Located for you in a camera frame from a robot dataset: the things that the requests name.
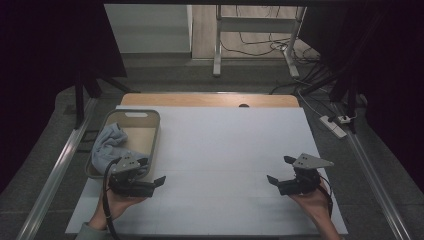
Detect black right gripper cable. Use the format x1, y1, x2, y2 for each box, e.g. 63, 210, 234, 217
316, 172, 335, 220

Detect light blue cloth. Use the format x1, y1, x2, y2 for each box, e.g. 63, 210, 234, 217
90, 122, 150, 176

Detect black curtain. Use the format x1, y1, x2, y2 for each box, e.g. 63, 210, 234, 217
0, 0, 128, 194
298, 4, 424, 184

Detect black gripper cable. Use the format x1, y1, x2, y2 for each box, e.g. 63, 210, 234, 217
101, 157, 123, 240
316, 172, 335, 220

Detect white power strip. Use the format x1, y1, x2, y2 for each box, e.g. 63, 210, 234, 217
319, 115, 348, 140

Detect black floor cables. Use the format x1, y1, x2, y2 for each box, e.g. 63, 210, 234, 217
219, 4, 338, 96

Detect aluminium floor rail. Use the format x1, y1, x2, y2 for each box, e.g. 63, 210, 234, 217
333, 101, 414, 240
15, 96, 98, 240

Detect beige plastic basket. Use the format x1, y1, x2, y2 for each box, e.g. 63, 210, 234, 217
84, 109, 162, 184

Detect person's left hand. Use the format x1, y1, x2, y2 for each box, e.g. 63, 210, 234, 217
87, 189, 148, 232

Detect wooden table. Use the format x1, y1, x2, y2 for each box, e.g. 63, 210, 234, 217
119, 92, 300, 109

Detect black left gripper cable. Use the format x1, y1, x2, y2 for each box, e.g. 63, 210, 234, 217
101, 157, 123, 240

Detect white metal desk frame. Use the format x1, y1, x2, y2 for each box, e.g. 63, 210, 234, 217
212, 4, 308, 80

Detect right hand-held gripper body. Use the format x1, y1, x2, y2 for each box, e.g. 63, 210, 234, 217
277, 152, 335, 197

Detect black stand legs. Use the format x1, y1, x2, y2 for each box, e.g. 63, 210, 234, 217
301, 71, 359, 135
73, 71, 141, 131

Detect white table cover sheet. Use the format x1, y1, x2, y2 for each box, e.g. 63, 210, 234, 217
64, 104, 349, 236

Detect person's right hand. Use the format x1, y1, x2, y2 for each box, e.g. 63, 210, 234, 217
288, 179, 332, 225

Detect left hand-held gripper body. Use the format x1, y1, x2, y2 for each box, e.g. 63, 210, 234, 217
107, 153, 156, 198

